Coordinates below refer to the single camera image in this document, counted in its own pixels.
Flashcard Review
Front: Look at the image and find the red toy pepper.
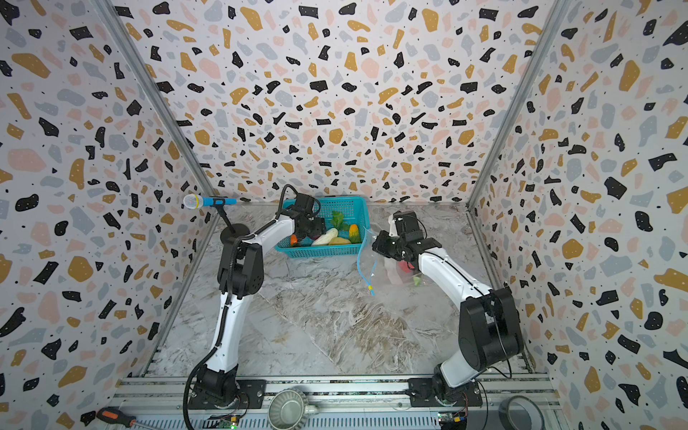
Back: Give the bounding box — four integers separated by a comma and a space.
398, 262, 415, 272

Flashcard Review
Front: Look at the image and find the green toy leaf vegetable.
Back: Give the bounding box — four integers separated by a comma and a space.
331, 211, 349, 231

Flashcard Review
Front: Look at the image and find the teal plastic basket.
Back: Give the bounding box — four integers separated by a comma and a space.
274, 196, 371, 258

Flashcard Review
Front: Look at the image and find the clear zip top bag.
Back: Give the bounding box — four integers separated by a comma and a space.
352, 228, 460, 374

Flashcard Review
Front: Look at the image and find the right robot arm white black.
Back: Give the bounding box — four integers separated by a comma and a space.
372, 211, 524, 403

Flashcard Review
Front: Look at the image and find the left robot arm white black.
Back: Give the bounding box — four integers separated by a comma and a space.
185, 193, 326, 408

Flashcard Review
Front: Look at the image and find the yellow toy lemon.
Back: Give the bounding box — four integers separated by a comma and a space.
329, 238, 351, 245

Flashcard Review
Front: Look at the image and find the yellow green toy mango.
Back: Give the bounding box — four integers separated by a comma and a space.
349, 224, 362, 244

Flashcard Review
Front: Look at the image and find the blue microphone on stand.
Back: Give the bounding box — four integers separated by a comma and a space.
182, 192, 252, 247

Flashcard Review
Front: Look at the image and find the grey tape roll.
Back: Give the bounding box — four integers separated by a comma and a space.
498, 395, 546, 430

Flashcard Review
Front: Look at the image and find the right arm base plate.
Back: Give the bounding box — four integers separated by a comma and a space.
406, 374, 483, 408

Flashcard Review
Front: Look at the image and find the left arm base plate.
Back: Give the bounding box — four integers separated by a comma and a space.
187, 379, 267, 411

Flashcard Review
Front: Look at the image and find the black corrugated cable hose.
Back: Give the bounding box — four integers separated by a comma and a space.
182, 183, 302, 430

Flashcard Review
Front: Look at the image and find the aluminium rail frame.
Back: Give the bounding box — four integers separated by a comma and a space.
109, 373, 568, 429

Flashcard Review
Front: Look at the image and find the orange handled screwdriver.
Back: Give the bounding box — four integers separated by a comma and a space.
96, 407, 157, 430

